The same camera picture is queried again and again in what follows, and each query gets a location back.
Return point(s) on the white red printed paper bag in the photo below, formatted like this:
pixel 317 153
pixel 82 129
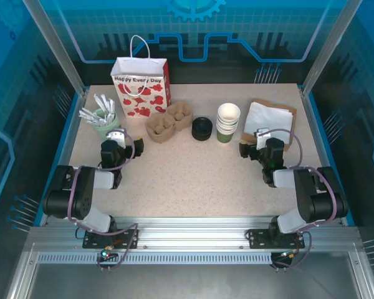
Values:
pixel 137 102

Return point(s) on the brown pulp cup carrier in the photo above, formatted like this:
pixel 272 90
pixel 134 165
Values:
pixel 180 123

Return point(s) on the black plastic cup lid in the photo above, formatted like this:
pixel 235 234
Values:
pixel 202 132
pixel 202 122
pixel 202 137

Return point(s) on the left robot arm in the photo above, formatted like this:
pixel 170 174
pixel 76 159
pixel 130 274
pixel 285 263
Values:
pixel 59 202

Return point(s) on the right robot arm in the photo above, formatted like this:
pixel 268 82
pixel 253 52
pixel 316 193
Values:
pixel 305 193

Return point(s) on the white napkins on brown paper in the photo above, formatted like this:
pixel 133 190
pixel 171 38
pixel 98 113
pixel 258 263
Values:
pixel 247 139

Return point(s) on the pale green mug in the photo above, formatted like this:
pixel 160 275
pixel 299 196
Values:
pixel 107 129

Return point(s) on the white paper wrapped stick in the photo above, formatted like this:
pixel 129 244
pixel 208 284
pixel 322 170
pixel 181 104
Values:
pixel 108 104
pixel 112 106
pixel 109 118
pixel 86 112
pixel 99 101
pixel 90 120

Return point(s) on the blue table edge strip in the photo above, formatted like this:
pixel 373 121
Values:
pixel 61 155
pixel 319 130

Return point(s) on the small connector board with LED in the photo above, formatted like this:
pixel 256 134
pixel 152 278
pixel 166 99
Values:
pixel 288 254
pixel 107 254

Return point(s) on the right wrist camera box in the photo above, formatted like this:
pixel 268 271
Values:
pixel 261 137

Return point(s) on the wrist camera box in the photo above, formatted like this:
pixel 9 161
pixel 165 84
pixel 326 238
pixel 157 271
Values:
pixel 116 137
pixel 261 137

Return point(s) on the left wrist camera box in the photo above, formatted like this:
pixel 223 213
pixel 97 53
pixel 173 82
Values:
pixel 116 137

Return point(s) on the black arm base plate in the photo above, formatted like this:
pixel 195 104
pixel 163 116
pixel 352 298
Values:
pixel 257 239
pixel 92 241

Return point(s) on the aluminium frame rail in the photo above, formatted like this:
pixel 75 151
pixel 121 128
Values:
pixel 190 233

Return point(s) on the aluminium frame post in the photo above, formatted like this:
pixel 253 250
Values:
pixel 60 53
pixel 326 53

